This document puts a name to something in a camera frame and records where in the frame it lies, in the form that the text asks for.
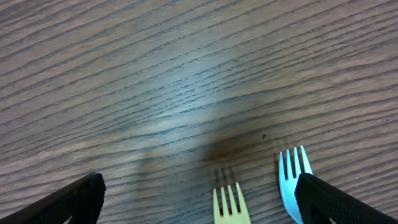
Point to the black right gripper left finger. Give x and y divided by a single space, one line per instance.
78 203

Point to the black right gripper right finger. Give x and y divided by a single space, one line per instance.
319 202

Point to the light blue fork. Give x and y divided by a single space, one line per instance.
288 178

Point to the yellow fork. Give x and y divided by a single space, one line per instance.
239 212

